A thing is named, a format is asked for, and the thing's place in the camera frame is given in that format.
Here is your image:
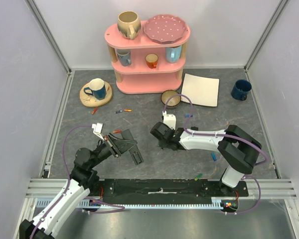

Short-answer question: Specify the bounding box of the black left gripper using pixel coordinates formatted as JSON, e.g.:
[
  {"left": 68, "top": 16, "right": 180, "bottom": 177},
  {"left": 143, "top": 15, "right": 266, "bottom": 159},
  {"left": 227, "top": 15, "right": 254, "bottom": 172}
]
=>
[{"left": 89, "top": 132, "right": 137, "bottom": 168}]

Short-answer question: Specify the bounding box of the black remote control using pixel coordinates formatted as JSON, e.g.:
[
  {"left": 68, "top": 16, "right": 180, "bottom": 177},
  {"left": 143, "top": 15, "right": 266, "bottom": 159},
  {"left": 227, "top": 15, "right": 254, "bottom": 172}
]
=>
[{"left": 121, "top": 129, "right": 144, "bottom": 165}]

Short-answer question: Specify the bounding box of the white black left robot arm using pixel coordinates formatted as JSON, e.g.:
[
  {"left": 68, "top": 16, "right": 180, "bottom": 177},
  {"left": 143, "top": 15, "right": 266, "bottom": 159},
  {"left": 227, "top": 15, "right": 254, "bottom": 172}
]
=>
[{"left": 19, "top": 130, "right": 137, "bottom": 239}]

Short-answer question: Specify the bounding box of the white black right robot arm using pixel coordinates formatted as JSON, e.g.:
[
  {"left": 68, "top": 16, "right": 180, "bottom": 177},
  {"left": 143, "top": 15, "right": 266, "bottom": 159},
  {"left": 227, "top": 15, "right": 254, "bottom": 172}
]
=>
[{"left": 150, "top": 122, "right": 262, "bottom": 196}]

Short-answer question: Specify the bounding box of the brown ceramic bowl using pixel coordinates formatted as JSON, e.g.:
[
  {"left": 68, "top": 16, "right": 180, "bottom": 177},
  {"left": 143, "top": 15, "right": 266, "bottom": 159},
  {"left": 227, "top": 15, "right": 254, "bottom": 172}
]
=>
[{"left": 160, "top": 90, "right": 181, "bottom": 109}]

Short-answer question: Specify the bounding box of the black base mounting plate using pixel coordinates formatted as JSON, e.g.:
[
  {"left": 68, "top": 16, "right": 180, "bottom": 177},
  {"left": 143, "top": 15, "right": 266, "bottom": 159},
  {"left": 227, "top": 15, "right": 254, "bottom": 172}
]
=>
[{"left": 90, "top": 179, "right": 249, "bottom": 198}]

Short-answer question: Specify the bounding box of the green yellow battery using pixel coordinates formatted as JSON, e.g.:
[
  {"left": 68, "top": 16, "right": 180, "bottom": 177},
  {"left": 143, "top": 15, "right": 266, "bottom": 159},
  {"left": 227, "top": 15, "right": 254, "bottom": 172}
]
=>
[{"left": 194, "top": 173, "right": 202, "bottom": 181}]

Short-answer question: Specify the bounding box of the blue battery right side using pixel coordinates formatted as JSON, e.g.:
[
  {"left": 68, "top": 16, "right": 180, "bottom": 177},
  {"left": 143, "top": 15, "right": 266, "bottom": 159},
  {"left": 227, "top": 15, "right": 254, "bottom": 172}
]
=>
[{"left": 211, "top": 152, "right": 217, "bottom": 161}]

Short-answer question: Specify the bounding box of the round beige patterned plate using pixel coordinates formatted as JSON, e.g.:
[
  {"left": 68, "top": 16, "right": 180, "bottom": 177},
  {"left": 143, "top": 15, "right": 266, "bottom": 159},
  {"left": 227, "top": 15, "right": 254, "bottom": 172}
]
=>
[{"left": 79, "top": 82, "right": 113, "bottom": 108}]

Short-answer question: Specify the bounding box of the white square plate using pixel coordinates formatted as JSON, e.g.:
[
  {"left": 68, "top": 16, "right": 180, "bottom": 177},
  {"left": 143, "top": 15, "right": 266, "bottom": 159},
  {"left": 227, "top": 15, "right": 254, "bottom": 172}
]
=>
[{"left": 181, "top": 73, "right": 220, "bottom": 107}]

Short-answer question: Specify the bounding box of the teal mug cream inside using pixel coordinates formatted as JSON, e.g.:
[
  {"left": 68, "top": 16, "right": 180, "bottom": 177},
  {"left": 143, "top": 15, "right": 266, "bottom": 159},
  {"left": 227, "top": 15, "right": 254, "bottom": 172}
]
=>
[{"left": 83, "top": 78, "right": 106, "bottom": 100}]

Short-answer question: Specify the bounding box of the pink three-tier shelf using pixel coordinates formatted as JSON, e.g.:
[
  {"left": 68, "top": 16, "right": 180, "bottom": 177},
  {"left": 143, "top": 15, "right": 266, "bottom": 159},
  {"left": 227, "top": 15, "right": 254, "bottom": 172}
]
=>
[{"left": 105, "top": 24, "right": 191, "bottom": 94}]

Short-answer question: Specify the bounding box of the small orange cup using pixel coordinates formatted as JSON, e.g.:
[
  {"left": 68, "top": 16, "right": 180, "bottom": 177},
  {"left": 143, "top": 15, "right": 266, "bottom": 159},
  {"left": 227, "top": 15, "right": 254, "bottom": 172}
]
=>
[{"left": 146, "top": 53, "right": 158, "bottom": 69}]

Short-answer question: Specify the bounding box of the light blue mug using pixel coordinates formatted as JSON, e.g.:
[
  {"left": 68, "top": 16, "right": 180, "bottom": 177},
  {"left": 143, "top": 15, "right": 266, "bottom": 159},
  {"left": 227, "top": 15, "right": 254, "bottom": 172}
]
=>
[{"left": 165, "top": 45, "right": 182, "bottom": 63}]

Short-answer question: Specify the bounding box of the dark blue mug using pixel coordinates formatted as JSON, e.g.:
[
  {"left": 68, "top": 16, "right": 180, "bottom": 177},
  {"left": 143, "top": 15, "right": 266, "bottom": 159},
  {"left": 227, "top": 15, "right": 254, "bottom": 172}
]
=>
[{"left": 231, "top": 79, "right": 252, "bottom": 101}]

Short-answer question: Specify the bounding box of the grey blue mug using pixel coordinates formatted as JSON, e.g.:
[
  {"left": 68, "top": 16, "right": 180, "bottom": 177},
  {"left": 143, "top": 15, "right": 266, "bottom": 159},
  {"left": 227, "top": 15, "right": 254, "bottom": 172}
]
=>
[{"left": 116, "top": 49, "right": 132, "bottom": 67}]

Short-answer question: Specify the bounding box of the pink polka dot plate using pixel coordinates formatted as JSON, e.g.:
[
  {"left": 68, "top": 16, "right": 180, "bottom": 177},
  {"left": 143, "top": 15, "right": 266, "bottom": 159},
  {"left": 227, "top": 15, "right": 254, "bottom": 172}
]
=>
[{"left": 144, "top": 14, "right": 188, "bottom": 44}]

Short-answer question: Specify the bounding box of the beige ceramic mug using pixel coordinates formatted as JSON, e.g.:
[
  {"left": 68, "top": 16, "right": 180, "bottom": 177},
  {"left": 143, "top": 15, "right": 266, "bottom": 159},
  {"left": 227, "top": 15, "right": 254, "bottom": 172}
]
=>
[{"left": 117, "top": 11, "right": 142, "bottom": 40}]

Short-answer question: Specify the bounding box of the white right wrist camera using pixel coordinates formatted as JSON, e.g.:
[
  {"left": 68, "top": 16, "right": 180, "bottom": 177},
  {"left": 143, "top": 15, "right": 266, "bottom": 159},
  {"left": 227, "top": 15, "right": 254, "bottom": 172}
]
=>
[{"left": 162, "top": 111, "right": 176, "bottom": 130}]

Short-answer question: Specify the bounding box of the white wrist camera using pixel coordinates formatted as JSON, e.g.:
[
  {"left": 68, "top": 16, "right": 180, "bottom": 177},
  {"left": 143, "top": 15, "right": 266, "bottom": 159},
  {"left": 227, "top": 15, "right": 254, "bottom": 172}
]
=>
[
  {"left": 162, "top": 111, "right": 176, "bottom": 130},
  {"left": 91, "top": 122, "right": 105, "bottom": 141}
]

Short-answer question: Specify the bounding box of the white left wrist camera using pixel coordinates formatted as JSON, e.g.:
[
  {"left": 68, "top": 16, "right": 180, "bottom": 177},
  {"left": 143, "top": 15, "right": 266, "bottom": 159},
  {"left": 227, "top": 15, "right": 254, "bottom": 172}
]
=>
[{"left": 91, "top": 122, "right": 105, "bottom": 141}]

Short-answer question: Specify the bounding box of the white slotted cable duct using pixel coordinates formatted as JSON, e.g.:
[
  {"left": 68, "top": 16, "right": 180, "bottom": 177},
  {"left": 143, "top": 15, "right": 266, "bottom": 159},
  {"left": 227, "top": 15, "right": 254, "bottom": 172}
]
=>
[{"left": 36, "top": 197, "right": 227, "bottom": 209}]

